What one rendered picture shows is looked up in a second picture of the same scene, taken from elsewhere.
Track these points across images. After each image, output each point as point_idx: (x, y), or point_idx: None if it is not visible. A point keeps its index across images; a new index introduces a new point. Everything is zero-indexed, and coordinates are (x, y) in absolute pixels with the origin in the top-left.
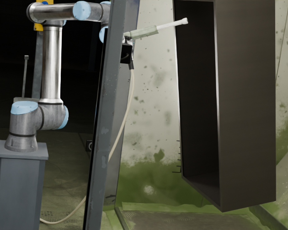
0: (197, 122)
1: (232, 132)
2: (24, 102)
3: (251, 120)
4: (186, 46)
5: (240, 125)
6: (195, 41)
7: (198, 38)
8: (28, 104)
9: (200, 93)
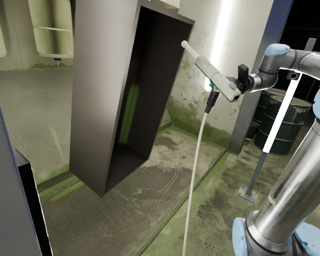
0: (93, 148)
1: (155, 114)
2: (318, 242)
3: (145, 103)
4: (110, 72)
5: (151, 108)
6: (102, 61)
7: (99, 56)
8: (310, 230)
9: (92, 120)
